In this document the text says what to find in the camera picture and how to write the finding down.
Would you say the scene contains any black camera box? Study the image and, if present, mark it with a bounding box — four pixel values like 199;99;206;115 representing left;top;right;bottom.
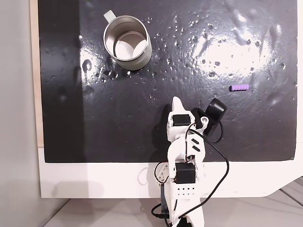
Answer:
190;97;228;138

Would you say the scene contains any pale green steel mug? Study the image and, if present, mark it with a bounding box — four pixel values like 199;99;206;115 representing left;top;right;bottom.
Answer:
103;9;152;71

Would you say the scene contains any black mat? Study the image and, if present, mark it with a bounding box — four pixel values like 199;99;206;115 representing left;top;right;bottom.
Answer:
37;0;298;164

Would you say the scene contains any black camera cable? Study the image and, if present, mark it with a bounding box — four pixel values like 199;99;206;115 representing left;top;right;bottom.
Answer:
177;122;230;219

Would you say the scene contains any purple ribbed pen grip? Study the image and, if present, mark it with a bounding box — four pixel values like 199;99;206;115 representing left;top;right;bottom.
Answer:
229;83;250;92

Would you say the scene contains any black base cable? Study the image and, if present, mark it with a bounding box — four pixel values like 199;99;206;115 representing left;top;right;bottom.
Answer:
151;202;171;220

